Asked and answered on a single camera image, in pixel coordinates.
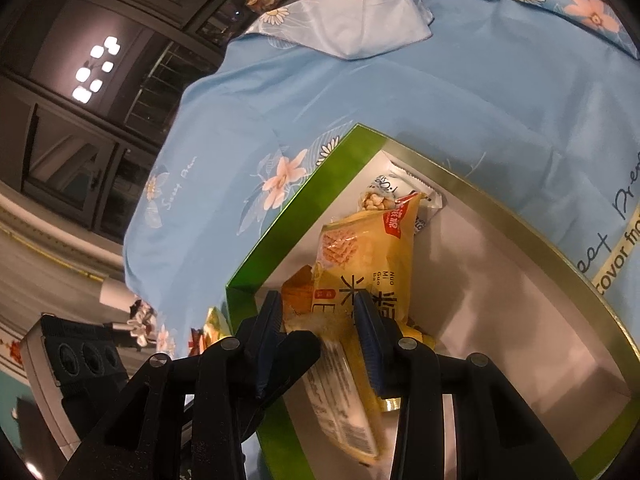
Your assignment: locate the yellow-orange snack packet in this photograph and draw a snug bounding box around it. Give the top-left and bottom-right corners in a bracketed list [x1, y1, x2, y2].
[190, 306, 233, 358]

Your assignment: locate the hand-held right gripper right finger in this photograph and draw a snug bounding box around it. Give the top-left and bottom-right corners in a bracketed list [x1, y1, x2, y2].
[352, 290, 573, 480]

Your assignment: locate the light blue floral pillowcase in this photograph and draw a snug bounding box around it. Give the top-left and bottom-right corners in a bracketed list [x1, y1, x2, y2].
[245, 0, 436, 61]

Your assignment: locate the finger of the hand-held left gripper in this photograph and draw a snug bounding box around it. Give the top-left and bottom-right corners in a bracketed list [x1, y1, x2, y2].
[240, 331, 322, 444]

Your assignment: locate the dark glass window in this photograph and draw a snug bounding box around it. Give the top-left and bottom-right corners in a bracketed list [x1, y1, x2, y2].
[0, 0, 273, 246]

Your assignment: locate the orange snack packet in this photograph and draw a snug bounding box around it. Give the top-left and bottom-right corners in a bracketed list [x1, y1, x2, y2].
[281, 265, 321, 333]

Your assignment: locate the green cardboard box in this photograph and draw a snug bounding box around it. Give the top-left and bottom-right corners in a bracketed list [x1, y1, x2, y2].
[225, 122, 640, 480]

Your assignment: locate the blue floral bedsheet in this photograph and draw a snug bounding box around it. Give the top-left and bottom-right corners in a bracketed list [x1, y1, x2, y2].
[122, 0, 640, 356]

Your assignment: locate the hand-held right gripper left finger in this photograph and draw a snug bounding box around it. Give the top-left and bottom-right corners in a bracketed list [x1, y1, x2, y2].
[57, 290, 286, 480]

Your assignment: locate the yellow wafer snack packet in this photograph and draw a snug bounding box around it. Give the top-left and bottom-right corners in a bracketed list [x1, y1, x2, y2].
[312, 192, 431, 332]

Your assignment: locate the ceiling light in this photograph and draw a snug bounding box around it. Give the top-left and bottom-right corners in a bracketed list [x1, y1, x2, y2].
[72, 35, 122, 104]

